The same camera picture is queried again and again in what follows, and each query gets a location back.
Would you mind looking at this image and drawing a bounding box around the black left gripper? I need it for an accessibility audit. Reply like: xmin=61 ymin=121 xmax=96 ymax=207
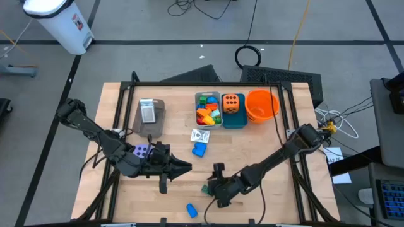
xmin=138 ymin=141 xmax=193 ymax=195

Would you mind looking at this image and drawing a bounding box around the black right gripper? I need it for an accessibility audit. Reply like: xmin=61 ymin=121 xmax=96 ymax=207
xmin=206 ymin=163 xmax=246 ymax=209

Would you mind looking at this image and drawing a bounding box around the large blue toy block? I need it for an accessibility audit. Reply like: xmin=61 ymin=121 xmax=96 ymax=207
xmin=191 ymin=141 xmax=208 ymax=158

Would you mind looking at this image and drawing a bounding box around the black and white card box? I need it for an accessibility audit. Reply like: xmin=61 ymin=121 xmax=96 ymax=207
xmin=190 ymin=128 xmax=211 ymax=144

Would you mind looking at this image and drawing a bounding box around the purple foam die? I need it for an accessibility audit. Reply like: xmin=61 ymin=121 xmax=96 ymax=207
xmin=132 ymin=143 xmax=155 ymax=158

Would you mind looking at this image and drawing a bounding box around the orange foam die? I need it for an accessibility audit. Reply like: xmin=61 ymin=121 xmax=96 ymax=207
xmin=222 ymin=93 xmax=240 ymax=114

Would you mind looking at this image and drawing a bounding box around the orange pumpkin bucket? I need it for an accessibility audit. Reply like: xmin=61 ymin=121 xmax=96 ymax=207
xmin=244 ymin=89 xmax=281 ymax=124

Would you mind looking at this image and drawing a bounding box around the grey plastic tray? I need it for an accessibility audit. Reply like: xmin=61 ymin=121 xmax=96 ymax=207
xmin=132 ymin=98 xmax=167 ymax=139

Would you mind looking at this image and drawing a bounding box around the clear grey plastic bin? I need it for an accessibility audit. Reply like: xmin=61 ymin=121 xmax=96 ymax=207
xmin=194 ymin=91 xmax=224 ymax=131

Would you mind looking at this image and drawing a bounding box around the teal plastic tray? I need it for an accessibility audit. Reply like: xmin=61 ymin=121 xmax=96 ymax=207
xmin=220 ymin=93 xmax=249 ymax=129

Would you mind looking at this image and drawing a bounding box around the white paper sheet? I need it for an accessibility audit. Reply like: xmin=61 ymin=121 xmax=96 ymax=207
xmin=323 ymin=146 xmax=345 ymax=165
xmin=331 ymin=172 xmax=353 ymax=185

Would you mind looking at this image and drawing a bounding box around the black computer case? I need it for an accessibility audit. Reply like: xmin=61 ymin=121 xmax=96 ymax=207
xmin=239 ymin=64 xmax=324 ymax=110

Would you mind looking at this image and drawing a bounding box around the yellow power plug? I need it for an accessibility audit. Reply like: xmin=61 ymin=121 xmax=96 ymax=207
xmin=324 ymin=120 xmax=338 ymax=135

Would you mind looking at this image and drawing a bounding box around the black desk leg bar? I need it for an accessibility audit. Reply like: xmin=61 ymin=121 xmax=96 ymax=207
xmin=328 ymin=145 xmax=383 ymax=177

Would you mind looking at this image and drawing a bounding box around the dark grey desk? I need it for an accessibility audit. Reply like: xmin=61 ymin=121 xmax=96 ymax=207
xmin=367 ymin=161 xmax=404 ymax=227

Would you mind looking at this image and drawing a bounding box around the backlit keyboard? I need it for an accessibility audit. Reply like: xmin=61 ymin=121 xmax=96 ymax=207
xmin=374 ymin=178 xmax=404 ymax=221

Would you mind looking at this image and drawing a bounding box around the black chair base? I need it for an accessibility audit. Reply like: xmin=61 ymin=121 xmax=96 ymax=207
xmin=0 ymin=98 xmax=13 ymax=118

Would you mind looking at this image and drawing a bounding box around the white trash bin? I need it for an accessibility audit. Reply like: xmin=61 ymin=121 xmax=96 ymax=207
xmin=21 ymin=0 xmax=95 ymax=56

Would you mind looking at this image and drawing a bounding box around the grey floor stand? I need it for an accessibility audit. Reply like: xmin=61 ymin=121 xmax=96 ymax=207
xmin=0 ymin=64 xmax=38 ymax=79

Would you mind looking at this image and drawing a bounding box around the black device on desk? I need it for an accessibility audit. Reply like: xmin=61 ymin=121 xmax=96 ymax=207
xmin=380 ymin=70 xmax=404 ymax=115

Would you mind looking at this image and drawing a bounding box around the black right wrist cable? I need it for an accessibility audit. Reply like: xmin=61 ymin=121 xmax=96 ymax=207
xmin=203 ymin=181 xmax=266 ymax=225

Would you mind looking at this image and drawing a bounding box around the black aluminium rig frame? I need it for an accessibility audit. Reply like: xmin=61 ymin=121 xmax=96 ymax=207
xmin=75 ymin=71 xmax=340 ymax=227

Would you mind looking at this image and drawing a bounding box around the black left base cable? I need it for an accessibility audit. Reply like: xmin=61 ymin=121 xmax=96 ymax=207
xmin=78 ymin=145 xmax=108 ymax=181

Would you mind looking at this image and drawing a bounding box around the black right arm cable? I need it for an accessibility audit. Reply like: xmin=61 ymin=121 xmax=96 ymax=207
xmin=263 ymin=74 xmax=285 ymax=148

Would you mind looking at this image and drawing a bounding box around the black hanging coiled cable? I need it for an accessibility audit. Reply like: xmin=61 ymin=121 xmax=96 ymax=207
xmin=234 ymin=0 xmax=263 ymax=71

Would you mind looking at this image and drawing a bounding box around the white looped cable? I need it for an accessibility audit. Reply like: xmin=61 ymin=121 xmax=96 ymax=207
xmin=314 ymin=107 xmax=360 ymax=140

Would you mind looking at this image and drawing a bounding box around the black tangled floor cable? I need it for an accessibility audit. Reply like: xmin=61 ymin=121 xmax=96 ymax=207
xmin=166 ymin=0 xmax=234 ymax=20

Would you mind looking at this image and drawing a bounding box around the yellow hanging cable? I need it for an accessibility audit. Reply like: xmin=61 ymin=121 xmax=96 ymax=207
xmin=287 ymin=0 xmax=312 ymax=71

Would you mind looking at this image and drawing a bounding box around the yellow floor cable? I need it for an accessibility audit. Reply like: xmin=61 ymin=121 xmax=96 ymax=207
xmin=0 ymin=30 xmax=37 ymax=67

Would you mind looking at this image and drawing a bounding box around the white floor cable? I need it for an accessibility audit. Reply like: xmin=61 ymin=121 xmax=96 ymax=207
xmin=0 ymin=18 xmax=33 ymax=60

